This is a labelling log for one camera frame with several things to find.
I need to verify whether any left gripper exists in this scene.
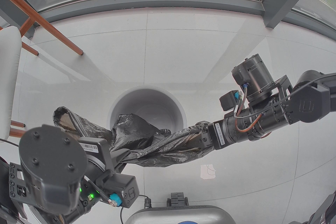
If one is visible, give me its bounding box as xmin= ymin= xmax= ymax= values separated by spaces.
xmin=78 ymin=137 xmax=132 ymax=174

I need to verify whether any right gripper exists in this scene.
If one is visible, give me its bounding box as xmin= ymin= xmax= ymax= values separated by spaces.
xmin=213 ymin=107 xmax=271 ymax=151

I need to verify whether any black plastic bag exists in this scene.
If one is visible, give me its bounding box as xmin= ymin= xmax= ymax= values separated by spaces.
xmin=52 ymin=106 xmax=211 ymax=168

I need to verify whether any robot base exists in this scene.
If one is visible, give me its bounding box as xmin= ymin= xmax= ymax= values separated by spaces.
xmin=126 ymin=193 xmax=237 ymax=224

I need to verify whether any white trash bin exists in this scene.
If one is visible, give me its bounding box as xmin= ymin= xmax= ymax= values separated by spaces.
xmin=107 ymin=86 xmax=187 ymax=135

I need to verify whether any white wooden-legged chair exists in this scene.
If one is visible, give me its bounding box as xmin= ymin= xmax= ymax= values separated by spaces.
xmin=0 ymin=0 xmax=84 ymax=139

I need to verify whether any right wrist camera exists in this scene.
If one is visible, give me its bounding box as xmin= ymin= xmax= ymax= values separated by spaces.
xmin=219 ymin=90 xmax=247 ymax=118

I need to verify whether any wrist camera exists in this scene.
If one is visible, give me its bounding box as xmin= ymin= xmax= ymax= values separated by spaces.
xmin=95 ymin=169 xmax=139 ymax=208
xmin=219 ymin=90 xmax=247 ymax=118

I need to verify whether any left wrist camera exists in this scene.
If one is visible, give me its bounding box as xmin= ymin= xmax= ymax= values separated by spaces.
xmin=95 ymin=169 xmax=139 ymax=208

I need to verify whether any black cable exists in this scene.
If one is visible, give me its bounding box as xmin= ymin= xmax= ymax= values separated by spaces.
xmin=119 ymin=194 xmax=153 ymax=224

